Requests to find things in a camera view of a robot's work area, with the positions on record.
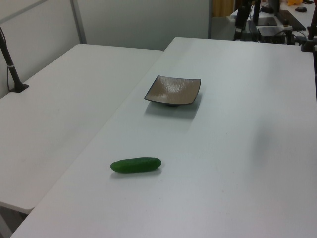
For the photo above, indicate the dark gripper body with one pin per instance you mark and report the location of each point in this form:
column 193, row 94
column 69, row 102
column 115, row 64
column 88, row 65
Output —
column 242, row 16

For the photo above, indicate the silver device box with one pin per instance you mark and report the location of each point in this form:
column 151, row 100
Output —
column 270, row 31

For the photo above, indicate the green cucumber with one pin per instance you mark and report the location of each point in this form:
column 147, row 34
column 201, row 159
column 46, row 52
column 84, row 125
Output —
column 136, row 165

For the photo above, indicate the black stand pole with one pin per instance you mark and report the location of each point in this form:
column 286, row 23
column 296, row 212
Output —
column 257, row 12

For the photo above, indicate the orange wooden panel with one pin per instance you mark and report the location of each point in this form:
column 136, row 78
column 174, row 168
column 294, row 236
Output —
column 223, row 7

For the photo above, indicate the small black knob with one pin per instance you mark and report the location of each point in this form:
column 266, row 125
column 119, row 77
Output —
column 286, row 23

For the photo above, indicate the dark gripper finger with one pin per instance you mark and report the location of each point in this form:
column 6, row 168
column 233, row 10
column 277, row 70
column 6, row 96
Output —
column 241, row 33
column 236, row 33

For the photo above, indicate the black computer mouse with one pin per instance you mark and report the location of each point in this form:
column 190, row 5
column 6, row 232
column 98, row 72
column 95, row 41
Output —
column 301, row 9

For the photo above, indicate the yellow object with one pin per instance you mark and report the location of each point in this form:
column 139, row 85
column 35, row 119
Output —
column 293, row 2

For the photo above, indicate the black clamp camera mount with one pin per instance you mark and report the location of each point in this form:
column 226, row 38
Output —
column 309, row 45

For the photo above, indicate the black pole with white band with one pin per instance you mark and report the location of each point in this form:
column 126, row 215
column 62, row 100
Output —
column 11, row 72

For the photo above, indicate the grey partition end post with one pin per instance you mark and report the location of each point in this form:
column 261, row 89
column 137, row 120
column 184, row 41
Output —
column 209, row 19

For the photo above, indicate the square beige ceramic plate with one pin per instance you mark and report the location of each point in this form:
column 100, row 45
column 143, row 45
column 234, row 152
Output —
column 173, row 90

